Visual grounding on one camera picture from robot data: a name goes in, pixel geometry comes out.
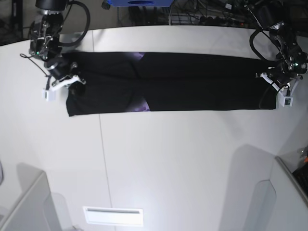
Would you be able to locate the blue plastic box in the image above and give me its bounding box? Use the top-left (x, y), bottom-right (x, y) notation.
top-left (106, 0), bottom-right (173, 7)

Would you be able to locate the white table slot plate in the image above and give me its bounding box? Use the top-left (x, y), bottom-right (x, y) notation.
top-left (83, 206), bottom-right (144, 227)

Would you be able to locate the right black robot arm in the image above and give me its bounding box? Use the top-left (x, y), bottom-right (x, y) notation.
top-left (20, 0), bottom-right (90, 86)

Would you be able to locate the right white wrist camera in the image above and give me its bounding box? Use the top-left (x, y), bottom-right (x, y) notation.
top-left (42, 75), bottom-right (86, 102)

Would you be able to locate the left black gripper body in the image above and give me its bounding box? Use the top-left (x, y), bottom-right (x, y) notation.
top-left (263, 67), bottom-right (301, 87)

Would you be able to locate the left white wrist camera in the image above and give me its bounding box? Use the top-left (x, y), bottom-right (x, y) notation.
top-left (257, 73), bottom-right (298, 107)

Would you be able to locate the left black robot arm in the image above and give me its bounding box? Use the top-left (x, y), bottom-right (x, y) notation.
top-left (243, 0), bottom-right (308, 86)

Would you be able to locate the black T-shirt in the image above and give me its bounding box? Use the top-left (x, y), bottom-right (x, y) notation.
top-left (63, 52), bottom-right (277, 116)

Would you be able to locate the black keyboard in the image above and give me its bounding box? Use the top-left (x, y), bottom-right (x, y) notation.
top-left (293, 164), bottom-right (308, 195)

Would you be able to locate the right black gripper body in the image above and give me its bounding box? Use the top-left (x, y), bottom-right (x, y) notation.
top-left (44, 59), bottom-right (77, 80)

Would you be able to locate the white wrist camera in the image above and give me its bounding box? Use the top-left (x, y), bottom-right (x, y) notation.
top-left (42, 75), bottom-right (86, 102)
top-left (257, 73), bottom-right (298, 107)

